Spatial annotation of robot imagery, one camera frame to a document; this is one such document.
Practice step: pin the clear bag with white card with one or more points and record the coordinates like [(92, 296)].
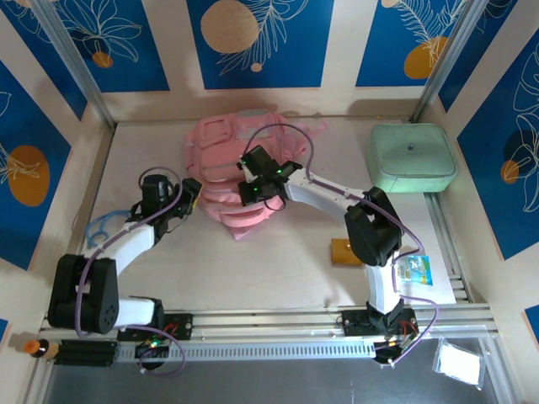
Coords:
[(459, 364)]

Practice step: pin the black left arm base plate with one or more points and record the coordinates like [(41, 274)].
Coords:
[(181, 326)]

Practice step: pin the mint green zip case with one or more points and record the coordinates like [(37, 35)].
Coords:
[(408, 147)]

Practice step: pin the aluminium corner post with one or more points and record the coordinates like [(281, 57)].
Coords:
[(438, 71), (84, 80)]

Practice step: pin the aluminium rail frame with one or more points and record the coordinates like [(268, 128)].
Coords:
[(261, 320)]

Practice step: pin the black ribbed block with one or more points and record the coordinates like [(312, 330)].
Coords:
[(84, 353)]

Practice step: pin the black controller board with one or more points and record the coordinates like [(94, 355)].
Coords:
[(396, 347), (152, 347)]

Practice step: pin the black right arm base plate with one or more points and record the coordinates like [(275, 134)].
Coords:
[(353, 324)]

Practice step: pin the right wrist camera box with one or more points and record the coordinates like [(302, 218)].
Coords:
[(250, 173)]

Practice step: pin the tan leather wallet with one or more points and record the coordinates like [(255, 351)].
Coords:
[(341, 252)]

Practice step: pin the blue white tissue packet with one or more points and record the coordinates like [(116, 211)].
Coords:
[(414, 269)]

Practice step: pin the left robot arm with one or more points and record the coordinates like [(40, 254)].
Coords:
[(130, 242)]

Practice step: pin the pink backpack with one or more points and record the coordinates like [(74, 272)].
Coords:
[(219, 164)]

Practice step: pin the brown bottle with orange cap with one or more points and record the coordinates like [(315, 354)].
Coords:
[(40, 348)]

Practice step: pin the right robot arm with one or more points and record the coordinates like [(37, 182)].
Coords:
[(320, 193)]

